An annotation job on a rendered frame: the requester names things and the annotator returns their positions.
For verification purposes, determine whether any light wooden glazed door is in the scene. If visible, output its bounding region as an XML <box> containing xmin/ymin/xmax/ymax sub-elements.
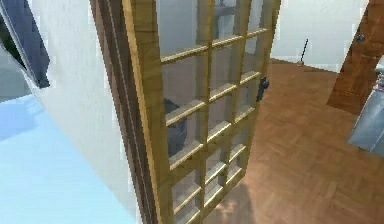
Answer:
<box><xmin>121</xmin><ymin>0</ymin><xmax>282</xmax><ymax>224</ymax></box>

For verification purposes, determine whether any brown wooden door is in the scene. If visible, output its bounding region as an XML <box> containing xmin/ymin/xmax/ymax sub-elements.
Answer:
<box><xmin>326</xmin><ymin>0</ymin><xmax>384</xmax><ymax>116</ymax></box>

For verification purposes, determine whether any grey metal bin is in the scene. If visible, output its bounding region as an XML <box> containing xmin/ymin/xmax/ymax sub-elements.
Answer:
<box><xmin>347</xmin><ymin>65</ymin><xmax>384</xmax><ymax>158</ymax></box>

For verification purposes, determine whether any black door handle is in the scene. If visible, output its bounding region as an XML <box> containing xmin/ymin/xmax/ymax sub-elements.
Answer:
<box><xmin>255</xmin><ymin>76</ymin><xmax>270</xmax><ymax>103</ymax></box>

